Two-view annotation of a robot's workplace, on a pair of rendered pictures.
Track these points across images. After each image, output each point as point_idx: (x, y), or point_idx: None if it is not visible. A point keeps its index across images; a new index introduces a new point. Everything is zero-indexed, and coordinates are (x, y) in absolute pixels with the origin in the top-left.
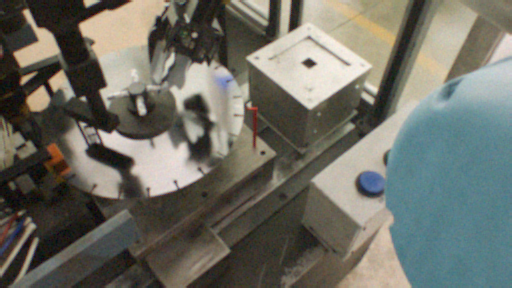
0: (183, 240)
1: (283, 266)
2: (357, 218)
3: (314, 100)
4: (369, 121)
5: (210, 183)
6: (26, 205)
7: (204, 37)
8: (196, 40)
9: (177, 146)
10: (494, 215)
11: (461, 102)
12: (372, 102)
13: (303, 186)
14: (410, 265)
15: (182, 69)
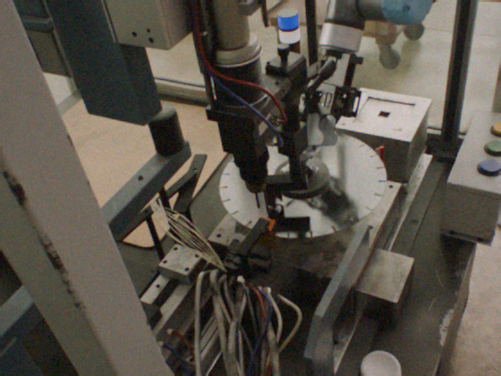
0: (374, 267)
1: (450, 266)
2: (496, 191)
3: (409, 134)
4: (441, 147)
5: (369, 219)
6: (247, 282)
7: (351, 96)
8: (343, 101)
9: (348, 188)
10: None
11: None
12: (436, 132)
13: (424, 209)
14: None
15: (328, 132)
